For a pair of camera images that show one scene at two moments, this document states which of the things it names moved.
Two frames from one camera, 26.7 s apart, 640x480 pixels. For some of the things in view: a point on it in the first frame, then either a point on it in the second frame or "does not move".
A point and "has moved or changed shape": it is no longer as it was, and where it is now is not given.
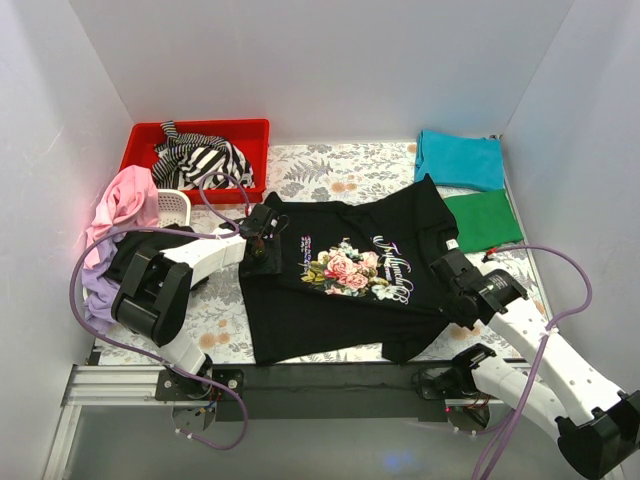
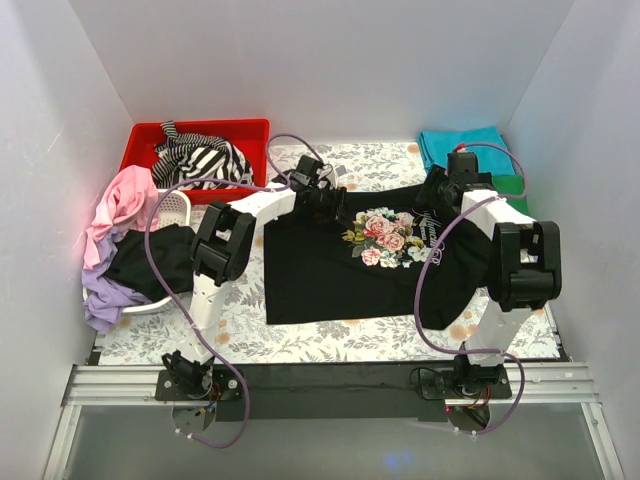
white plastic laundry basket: x=175 y=208 does not move
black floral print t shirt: x=353 y=277 has moved or changed shape
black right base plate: x=449 y=382 does not move
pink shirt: x=130 y=202 does not move
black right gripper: x=451 y=267 -> x=432 y=189
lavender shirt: x=102 y=289 does not move
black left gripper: x=261 y=248 -> x=338 y=204
